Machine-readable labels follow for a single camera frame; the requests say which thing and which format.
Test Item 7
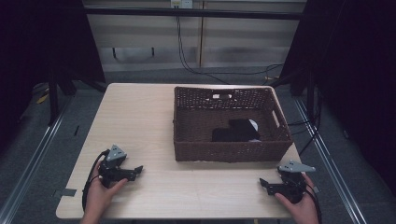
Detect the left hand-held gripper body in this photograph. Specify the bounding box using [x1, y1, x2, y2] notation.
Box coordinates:
[98, 144, 137, 189]

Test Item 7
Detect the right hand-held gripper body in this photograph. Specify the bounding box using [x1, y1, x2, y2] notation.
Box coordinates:
[269, 160, 317, 204]

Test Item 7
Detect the person's right hand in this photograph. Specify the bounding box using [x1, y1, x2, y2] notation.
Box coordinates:
[274, 173, 320, 224]

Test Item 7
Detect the person's left hand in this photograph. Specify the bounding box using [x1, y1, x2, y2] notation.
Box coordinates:
[83, 161, 129, 222]

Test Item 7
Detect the brown wicker basket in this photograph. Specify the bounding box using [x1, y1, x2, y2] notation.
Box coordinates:
[172, 86, 294, 163]

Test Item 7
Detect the white cloth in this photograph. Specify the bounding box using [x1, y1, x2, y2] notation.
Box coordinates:
[247, 119, 262, 143]

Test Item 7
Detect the grey tape strip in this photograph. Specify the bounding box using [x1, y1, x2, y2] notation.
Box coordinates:
[51, 188, 78, 199]

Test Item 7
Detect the black metal stand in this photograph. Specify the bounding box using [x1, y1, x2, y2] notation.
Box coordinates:
[47, 72, 61, 127]

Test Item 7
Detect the yellow floor tape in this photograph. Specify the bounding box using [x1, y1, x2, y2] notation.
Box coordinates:
[35, 92, 50, 105]

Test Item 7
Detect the black curtain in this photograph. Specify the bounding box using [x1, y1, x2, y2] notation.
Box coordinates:
[274, 0, 396, 197]
[0, 0, 106, 157]

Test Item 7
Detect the black horizontal bar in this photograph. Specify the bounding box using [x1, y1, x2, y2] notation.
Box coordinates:
[83, 7, 307, 21]

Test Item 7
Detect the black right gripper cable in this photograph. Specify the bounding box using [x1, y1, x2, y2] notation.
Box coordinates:
[304, 182, 323, 224]

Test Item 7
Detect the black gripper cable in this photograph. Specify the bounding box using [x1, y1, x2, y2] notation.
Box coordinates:
[81, 149, 111, 212]
[304, 182, 323, 224]

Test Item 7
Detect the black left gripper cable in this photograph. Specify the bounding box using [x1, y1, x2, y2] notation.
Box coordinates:
[81, 149, 111, 212]

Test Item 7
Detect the metal floor rail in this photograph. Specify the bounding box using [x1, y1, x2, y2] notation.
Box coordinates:
[0, 92, 75, 224]
[293, 98, 369, 224]

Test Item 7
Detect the black floor cable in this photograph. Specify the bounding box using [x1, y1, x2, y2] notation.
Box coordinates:
[287, 90, 323, 157]

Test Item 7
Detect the black wall bracket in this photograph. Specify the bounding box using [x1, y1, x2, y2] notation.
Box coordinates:
[111, 47, 156, 62]

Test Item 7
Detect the black wall cable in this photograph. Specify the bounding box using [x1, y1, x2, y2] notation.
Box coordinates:
[175, 15, 285, 86]

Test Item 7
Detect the white wall socket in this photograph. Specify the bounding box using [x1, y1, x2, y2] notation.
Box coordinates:
[170, 0, 194, 9]

